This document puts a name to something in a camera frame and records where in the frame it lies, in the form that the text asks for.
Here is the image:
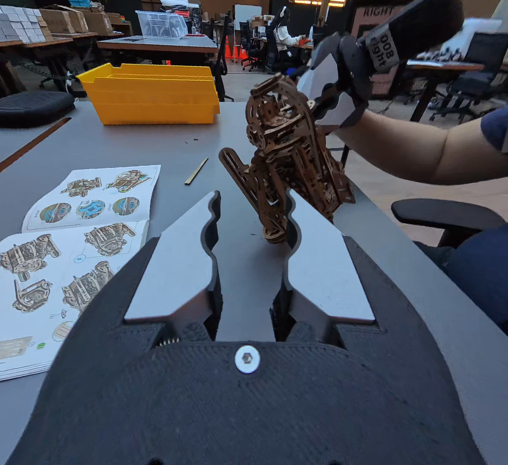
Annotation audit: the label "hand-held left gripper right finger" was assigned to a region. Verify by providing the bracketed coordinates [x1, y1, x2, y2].
[274, 189, 375, 342]

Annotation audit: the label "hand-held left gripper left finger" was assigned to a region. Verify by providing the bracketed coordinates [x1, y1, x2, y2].
[124, 190, 222, 340]

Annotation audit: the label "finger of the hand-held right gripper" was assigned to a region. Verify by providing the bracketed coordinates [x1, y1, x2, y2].
[314, 93, 357, 130]
[297, 52, 339, 99]

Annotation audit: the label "brown wooden mechanical model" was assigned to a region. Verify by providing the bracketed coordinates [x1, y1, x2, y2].
[218, 73, 356, 244]

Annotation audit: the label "person's right forearm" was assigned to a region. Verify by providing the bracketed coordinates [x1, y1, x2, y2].
[333, 109, 453, 186]

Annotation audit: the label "brown printed model box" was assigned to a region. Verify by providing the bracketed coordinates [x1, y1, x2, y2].
[349, 0, 401, 100]

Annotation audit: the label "white printed sheet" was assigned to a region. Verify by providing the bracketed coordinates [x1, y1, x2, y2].
[409, 18, 495, 64]

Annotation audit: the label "brown top work table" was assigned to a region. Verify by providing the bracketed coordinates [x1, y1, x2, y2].
[407, 59, 487, 122]
[0, 36, 74, 94]
[97, 34, 219, 66]

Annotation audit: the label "illustrated instruction booklet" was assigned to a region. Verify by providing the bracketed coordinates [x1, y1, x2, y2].
[0, 164, 162, 382]

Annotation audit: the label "thin wooden stick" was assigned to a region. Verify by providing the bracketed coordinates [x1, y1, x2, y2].
[184, 157, 209, 186]

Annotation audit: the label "orange traffic cones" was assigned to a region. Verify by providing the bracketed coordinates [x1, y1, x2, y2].
[224, 36, 248, 60]

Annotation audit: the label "white board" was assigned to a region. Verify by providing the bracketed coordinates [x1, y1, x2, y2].
[234, 4, 262, 31]

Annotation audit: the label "black office chair armrest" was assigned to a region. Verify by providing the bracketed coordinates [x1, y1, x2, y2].
[391, 198, 506, 249]

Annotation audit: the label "person's dark blue sleeve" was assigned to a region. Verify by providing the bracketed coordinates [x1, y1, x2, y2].
[480, 106, 508, 153]

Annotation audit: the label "person's lap in blue trousers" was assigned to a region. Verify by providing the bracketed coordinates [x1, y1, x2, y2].
[415, 223, 508, 335]

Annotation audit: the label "yellow plastic bin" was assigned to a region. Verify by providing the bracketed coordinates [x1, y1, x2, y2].
[76, 63, 221, 126]

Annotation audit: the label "clear plastic storage bin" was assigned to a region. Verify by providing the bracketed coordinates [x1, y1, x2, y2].
[136, 10, 189, 39]

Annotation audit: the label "black seat cushion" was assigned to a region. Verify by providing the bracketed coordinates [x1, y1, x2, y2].
[0, 91, 76, 129]

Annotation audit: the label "brown cardboard box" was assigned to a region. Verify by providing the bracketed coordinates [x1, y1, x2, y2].
[40, 6, 89, 34]
[83, 12, 114, 35]

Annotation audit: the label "stack of small white boxes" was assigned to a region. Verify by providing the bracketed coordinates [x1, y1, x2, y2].
[0, 5, 48, 43]

